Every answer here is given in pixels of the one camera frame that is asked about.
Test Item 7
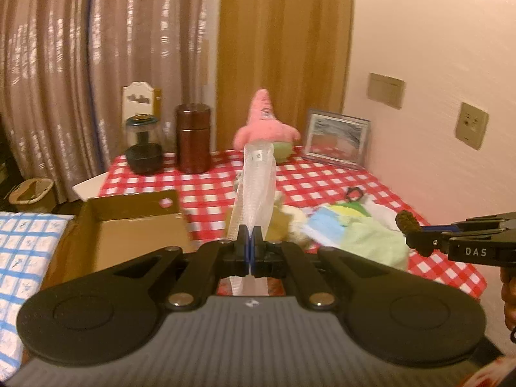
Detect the beige wastebasket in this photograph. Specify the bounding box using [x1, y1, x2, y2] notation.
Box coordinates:
[9, 178, 55, 213]

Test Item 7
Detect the yellow soft toy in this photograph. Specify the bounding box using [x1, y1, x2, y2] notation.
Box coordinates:
[274, 203, 312, 247]

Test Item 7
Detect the white wooden board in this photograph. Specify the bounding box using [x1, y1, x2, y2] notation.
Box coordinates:
[122, 82, 155, 125]

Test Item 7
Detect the red checkered tablecloth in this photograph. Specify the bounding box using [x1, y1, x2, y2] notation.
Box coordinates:
[99, 147, 488, 299]

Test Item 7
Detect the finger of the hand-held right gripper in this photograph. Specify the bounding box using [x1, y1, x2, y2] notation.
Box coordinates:
[405, 232, 452, 255]
[421, 220, 470, 234]

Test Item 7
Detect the blue face mask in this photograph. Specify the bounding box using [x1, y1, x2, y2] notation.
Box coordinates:
[307, 207, 352, 247]

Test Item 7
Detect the pink starfish plush toy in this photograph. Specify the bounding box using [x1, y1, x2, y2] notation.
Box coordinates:
[234, 89, 301, 164]

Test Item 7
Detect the blue checked blanket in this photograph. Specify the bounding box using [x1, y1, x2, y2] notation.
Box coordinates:
[0, 212, 75, 376]

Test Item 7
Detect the grey shiny curtain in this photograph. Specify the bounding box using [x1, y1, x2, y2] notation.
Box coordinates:
[0, 0, 222, 204]

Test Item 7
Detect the beige wall socket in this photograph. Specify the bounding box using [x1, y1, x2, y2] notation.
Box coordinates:
[455, 102, 490, 151]

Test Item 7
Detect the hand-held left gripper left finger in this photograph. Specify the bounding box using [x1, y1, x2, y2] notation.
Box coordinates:
[115, 226, 251, 311]

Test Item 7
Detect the beige wall switch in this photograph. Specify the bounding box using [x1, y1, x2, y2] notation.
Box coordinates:
[366, 73, 406, 109]

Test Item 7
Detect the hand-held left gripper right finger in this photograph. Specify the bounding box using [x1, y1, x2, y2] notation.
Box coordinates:
[253, 226, 388, 311]

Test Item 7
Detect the person's right hand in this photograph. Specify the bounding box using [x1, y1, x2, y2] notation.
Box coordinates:
[500, 267, 516, 331]

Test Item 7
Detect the brown wooden panel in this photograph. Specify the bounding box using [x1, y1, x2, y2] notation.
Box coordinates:
[216, 0, 355, 154]

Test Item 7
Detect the white mesh cloth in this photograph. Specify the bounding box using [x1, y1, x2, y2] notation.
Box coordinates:
[223, 140, 279, 297]

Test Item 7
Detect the silver picture frame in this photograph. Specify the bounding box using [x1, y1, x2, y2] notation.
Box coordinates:
[302, 109, 371, 168]

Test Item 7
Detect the brown cardboard box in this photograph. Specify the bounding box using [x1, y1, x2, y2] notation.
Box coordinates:
[40, 189, 202, 291]

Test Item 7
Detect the brown wooden canister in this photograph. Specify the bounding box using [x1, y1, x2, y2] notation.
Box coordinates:
[174, 104, 213, 174]

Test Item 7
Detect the glass jar with black base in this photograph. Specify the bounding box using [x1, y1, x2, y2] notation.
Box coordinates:
[125, 114, 164, 176]

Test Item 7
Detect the white table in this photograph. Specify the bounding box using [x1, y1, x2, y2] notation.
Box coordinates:
[73, 170, 110, 201]

